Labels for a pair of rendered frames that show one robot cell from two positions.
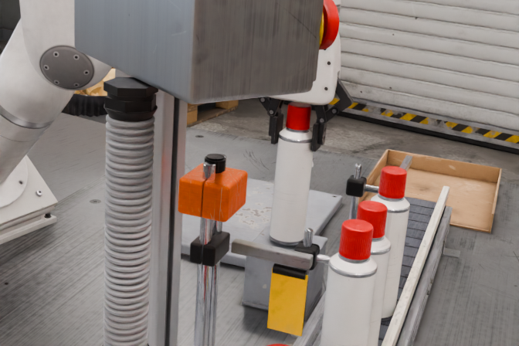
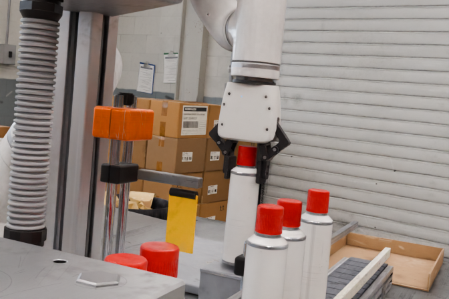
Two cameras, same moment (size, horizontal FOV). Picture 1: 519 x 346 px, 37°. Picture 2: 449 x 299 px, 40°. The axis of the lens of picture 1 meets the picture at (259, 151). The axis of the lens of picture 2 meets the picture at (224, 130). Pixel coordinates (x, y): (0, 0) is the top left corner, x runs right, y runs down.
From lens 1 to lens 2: 0.23 m
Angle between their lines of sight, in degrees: 16
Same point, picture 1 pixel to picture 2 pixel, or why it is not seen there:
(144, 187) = (45, 75)
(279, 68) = not seen: outside the picture
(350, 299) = (262, 269)
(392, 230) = (317, 241)
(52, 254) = not seen: hidden behind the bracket
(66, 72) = not seen: hidden behind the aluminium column
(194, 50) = not seen: outside the picture
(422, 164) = (376, 244)
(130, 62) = not seen: outside the picture
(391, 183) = (315, 199)
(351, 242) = (263, 219)
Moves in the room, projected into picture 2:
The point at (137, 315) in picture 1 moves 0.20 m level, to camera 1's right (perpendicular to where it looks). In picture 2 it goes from (34, 191) to (280, 218)
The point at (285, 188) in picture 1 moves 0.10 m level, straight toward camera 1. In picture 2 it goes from (234, 215) to (225, 227)
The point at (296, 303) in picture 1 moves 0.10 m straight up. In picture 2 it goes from (188, 221) to (198, 115)
